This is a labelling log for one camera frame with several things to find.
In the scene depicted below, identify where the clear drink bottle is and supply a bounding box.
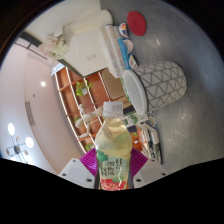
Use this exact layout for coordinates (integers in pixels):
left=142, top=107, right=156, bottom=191
left=94, top=101, right=133, bottom=192

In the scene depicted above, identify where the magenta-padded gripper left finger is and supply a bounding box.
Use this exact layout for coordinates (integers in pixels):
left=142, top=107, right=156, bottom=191
left=58, top=148, right=99, bottom=190

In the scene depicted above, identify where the flat round red coaster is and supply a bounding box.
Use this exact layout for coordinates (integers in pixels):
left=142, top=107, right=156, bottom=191
left=126, top=10, right=148, bottom=37

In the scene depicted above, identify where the pink and white flower bouquet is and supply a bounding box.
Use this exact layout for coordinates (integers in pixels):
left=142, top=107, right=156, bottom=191
left=39, top=32, right=71, bottom=62

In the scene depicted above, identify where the white pitcher vase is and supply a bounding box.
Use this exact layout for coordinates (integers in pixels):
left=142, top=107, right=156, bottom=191
left=62, top=9, right=114, bottom=40

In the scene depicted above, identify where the branched ceiling lamp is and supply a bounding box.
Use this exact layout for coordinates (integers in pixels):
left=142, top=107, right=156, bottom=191
left=4, top=122, right=35, bottom=158

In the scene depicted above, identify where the small painted dish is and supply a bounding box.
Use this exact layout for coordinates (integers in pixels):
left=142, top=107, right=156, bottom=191
left=118, top=22, right=130, bottom=38
left=122, top=38, right=135, bottom=53
left=148, top=116, right=158, bottom=127
left=128, top=54, right=138, bottom=69

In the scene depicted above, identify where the dark book stack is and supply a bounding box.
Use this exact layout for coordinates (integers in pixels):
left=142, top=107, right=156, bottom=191
left=136, top=124, right=164, bottom=164

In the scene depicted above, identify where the white mug with triangle pattern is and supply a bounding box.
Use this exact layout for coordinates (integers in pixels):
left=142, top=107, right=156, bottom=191
left=123, top=60, right=188, bottom=116

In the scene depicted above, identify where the tall green and white carton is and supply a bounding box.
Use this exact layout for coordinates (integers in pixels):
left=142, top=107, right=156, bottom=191
left=122, top=113, right=149, bottom=127

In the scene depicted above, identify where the ceiling air vent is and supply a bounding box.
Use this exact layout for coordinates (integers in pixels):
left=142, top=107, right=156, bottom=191
left=24, top=101, right=36, bottom=127

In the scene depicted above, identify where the wooden shelf unit with books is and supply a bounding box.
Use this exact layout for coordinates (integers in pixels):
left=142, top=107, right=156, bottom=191
left=53, top=64, right=134, bottom=154

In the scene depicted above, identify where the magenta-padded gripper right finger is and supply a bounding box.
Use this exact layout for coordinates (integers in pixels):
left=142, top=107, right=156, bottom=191
left=129, top=147, right=169, bottom=190

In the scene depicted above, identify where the white curved partition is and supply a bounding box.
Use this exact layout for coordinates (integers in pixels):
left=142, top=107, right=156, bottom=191
left=19, top=0, right=116, bottom=78

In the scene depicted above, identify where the tan chair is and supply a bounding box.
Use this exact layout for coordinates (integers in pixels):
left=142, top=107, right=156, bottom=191
left=101, top=68, right=133, bottom=101

